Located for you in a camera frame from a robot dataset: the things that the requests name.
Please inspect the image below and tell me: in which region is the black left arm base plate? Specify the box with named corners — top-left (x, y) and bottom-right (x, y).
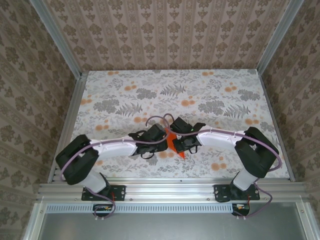
top-left (81, 184), bottom-right (127, 202)

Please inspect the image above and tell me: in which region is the grey metal sheet panel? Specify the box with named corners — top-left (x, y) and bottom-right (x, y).
top-left (23, 201), bottom-right (320, 240)

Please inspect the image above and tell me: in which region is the aluminium cross rail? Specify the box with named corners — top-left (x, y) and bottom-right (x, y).
top-left (35, 181), bottom-right (311, 203)

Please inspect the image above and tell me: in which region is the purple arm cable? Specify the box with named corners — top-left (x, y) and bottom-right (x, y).
top-left (162, 113), bottom-right (283, 221)
top-left (59, 114), bottom-right (173, 222)

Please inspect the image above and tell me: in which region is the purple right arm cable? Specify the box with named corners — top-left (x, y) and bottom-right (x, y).
top-left (162, 113), bottom-right (283, 221)

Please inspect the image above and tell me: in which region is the aluminium frame post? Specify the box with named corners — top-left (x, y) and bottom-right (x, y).
top-left (256, 0), bottom-right (305, 73)
top-left (29, 0), bottom-right (84, 79)

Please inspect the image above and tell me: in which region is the black connector board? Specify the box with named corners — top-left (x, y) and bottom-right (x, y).
top-left (231, 202), bottom-right (251, 216)
top-left (92, 203), bottom-right (118, 217)

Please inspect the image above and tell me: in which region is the aluminium side rail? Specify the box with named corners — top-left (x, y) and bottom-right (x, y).
top-left (258, 70), bottom-right (296, 183)
top-left (47, 71), bottom-right (89, 185)

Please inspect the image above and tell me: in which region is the slotted grey cable duct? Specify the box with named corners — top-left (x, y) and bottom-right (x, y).
top-left (45, 204), bottom-right (251, 214)

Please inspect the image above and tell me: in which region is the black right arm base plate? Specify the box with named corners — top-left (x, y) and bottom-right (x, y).
top-left (213, 184), bottom-right (261, 203)

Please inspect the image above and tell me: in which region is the floral patterned table cover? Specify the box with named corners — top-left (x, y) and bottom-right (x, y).
top-left (60, 69), bottom-right (293, 180)

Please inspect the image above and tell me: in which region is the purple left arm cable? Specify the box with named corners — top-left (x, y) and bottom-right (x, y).
top-left (59, 114), bottom-right (173, 222)

